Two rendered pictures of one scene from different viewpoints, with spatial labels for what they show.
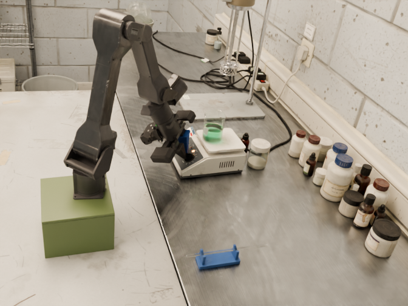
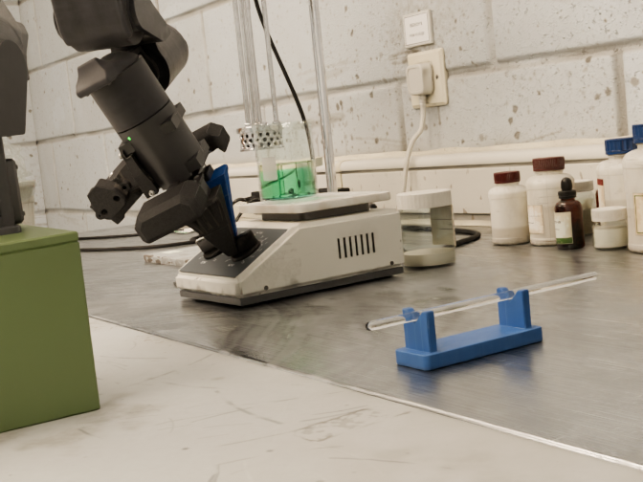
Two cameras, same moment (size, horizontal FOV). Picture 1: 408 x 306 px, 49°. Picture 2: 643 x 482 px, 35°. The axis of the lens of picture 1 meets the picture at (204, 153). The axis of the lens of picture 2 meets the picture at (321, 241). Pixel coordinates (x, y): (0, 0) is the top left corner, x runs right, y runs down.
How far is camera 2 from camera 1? 63 cm
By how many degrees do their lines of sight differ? 28
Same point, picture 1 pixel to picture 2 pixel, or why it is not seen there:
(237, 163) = (384, 239)
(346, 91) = (565, 76)
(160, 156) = (167, 204)
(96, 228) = (20, 305)
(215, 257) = (458, 339)
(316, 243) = not seen: outside the picture
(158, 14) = not seen: hidden behind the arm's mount
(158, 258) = (270, 387)
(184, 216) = (299, 334)
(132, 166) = not seen: hidden behind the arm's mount
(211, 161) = (313, 235)
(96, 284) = (70, 464)
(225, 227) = (438, 320)
